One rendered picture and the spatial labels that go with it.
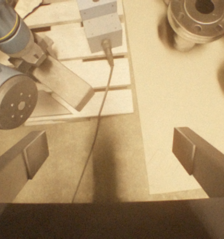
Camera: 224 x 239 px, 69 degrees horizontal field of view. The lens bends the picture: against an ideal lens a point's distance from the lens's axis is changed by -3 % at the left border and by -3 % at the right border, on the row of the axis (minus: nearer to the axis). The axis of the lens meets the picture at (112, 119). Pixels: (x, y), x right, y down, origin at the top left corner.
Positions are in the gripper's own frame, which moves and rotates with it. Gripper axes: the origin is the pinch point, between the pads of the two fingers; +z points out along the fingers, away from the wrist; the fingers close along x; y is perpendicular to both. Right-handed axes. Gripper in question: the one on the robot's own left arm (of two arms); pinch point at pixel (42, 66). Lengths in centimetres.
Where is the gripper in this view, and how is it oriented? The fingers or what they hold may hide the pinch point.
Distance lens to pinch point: 75.4
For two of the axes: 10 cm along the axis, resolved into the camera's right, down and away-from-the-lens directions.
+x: -6.2, 7.8, -0.8
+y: -7.8, -6.1, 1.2
